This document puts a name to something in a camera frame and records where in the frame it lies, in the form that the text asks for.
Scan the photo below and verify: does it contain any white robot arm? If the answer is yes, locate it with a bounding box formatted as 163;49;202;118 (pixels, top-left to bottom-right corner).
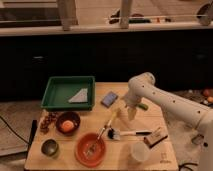
123;72;213;171

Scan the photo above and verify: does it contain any green plastic tray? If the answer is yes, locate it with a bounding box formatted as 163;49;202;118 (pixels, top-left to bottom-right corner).
41;76;95;111

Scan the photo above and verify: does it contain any blue sponge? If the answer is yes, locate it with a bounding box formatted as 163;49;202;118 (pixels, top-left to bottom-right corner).
101;92;118;108

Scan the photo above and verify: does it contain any black dish brush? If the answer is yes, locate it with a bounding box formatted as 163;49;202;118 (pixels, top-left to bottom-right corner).
107;129;151;140

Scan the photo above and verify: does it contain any small wooden block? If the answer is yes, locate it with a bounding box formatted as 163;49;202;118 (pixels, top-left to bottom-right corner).
144;127;168;148

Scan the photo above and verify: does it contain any white cup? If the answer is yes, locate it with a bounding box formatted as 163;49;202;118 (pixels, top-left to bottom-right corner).
130;141;150;162

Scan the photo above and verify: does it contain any grey triangular cloth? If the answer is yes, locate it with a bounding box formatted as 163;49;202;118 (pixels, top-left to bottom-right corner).
68;88;88;103

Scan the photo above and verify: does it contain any metal whisk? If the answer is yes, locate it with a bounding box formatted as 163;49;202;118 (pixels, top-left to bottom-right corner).
86;126;107;157

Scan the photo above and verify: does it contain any orange bowl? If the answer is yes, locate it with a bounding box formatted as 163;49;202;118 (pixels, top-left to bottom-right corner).
75;133;106;168

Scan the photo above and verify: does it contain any dark brown bowl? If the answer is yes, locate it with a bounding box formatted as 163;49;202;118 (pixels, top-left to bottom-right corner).
56;112;81;136

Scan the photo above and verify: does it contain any orange fruit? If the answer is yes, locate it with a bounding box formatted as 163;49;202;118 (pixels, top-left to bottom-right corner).
61;120;74;132

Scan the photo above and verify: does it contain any brown grape bunch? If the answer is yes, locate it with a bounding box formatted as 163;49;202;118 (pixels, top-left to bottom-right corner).
40;112;57;134

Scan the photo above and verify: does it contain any small metal cup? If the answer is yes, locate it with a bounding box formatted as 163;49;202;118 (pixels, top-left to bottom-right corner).
41;139;59;157

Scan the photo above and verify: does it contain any black flat bar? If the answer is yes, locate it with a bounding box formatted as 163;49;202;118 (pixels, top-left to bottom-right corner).
26;120;38;156

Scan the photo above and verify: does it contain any black cable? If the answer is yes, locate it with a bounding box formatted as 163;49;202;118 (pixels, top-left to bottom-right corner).
0;115;30;146

